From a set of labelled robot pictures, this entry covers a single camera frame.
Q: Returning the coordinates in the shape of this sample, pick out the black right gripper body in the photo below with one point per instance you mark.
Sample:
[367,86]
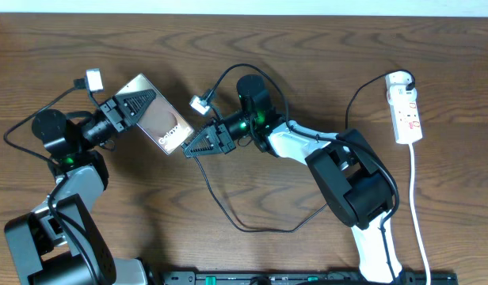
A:
[237,125]

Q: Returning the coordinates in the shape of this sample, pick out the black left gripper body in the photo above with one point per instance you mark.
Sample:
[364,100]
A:
[103,127]

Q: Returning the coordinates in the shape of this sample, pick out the rose gold Galaxy smartphone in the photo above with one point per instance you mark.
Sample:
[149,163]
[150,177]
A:
[161,122]

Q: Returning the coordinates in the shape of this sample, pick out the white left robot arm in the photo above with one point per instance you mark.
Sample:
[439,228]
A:
[58,242]

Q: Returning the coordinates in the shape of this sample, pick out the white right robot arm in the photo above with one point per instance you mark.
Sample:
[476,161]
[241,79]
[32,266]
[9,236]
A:
[353,181]

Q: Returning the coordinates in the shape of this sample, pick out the white power strip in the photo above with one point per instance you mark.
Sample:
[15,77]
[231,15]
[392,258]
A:
[402,98]

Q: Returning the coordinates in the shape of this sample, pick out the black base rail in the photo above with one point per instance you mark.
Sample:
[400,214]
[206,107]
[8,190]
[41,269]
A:
[289,278]

